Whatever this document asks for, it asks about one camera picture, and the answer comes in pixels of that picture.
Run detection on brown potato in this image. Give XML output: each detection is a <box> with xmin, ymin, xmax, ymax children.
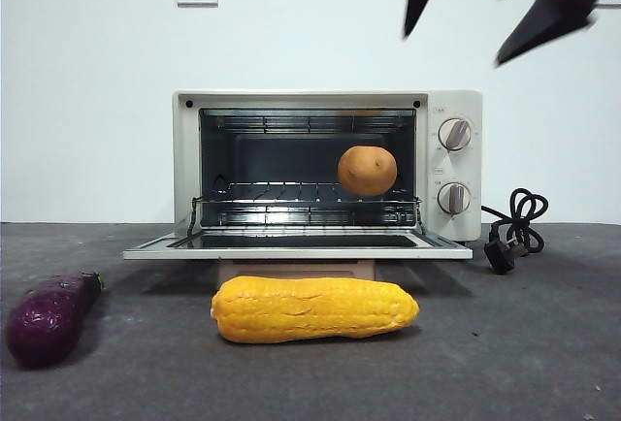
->
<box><xmin>337</xmin><ymin>145</ymin><xmax>399</xmax><ymax>198</ymax></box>

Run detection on glass oven door with handle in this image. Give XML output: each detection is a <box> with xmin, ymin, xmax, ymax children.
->
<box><xmin>122</xmin><ymin>232</ymin><xmax>474</xmax><ymax>282</ymax></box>

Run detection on white Toshiba toaster oven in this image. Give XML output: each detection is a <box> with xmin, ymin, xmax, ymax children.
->
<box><xmin>172</xmin><ymin>89</ymin><xmax>483</xmax><ymax>243</ymax></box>

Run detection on large round oven knob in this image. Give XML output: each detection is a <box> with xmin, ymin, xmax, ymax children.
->
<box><xmin>437</xmin><ymin>117</ymin><xmax>474</xmax><ymax>152</ymax></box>

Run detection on small round oven knob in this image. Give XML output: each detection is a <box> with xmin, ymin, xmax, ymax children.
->
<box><xmin>436</xmin><ymin>181</ymin><xmax>471</xmax><ymax>216</ymax></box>

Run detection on yellow corn cob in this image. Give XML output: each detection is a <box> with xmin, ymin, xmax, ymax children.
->
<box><xmin>210</xmin><ymin>275</ymin><xmax>420</xmax><ymax>344</ymax></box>

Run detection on purple eggplant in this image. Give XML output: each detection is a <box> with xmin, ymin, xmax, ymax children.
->
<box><xmin>6</xmin><ymin>270</ymin><xmax>106</xmax><ymax>370</ymax></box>

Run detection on black oven power cable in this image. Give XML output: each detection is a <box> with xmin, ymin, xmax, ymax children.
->
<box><xmin>479</xmin><ymin>187</ymin><xmax>549</xmax><ymax>276</ymax></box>

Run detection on metal wire oven rack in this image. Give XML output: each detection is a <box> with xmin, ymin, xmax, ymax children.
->
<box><xmin>191</xmin><ymin>179</ymin><xmax>421</xmax><ymax>211</ymax></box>

